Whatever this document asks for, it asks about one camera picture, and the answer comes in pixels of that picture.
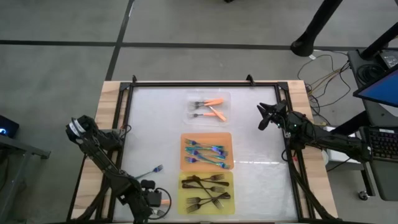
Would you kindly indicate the black caster wheel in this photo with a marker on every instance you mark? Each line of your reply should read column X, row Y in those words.
column 363, row 195

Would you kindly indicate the orange rectangular mat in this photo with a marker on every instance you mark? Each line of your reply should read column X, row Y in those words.
column 208, row 136

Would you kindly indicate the grey side table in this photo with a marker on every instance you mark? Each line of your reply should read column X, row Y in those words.
column 12, row 186

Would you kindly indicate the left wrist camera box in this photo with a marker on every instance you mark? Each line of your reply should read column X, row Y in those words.
column 154, row 198

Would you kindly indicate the black power adapter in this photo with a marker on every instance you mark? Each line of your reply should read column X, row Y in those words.
column 390, row 58

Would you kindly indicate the black device with blue light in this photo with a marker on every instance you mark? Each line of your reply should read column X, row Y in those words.
column 7, row 126

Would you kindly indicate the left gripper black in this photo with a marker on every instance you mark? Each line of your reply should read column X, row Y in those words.
column 136, row 202

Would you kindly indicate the black monitor stand pole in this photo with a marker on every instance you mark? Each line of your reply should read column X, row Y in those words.
column 379, row 42

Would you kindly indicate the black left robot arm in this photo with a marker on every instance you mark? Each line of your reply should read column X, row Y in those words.
column 102, row 158

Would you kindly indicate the black backlit keyboard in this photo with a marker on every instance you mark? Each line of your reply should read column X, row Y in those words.
column 385, row 144

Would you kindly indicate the black aluminium rig frame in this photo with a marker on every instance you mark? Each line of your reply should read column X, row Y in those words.
column 202, row 84

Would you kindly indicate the yellow rectangular mat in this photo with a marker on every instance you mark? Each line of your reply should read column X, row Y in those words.
column 182, row 194

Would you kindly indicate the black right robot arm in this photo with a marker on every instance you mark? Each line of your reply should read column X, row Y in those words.
column 335, row 140

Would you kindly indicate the white table cover sheet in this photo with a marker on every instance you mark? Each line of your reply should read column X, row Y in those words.
column 155, row 124

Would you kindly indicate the grey computer cart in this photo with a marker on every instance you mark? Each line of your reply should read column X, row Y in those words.
column 385, row 180

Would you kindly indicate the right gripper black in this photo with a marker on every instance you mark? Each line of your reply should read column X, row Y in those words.
column 287, row 121

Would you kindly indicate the monitor with blue screen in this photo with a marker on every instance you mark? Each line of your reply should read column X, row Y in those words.
column 382, row 88

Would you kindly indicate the clear plastic tray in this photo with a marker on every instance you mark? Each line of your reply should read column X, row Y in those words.
column 196, row 122

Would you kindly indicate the grey metal bracket plate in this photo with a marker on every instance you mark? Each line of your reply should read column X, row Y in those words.
column 286, row 135

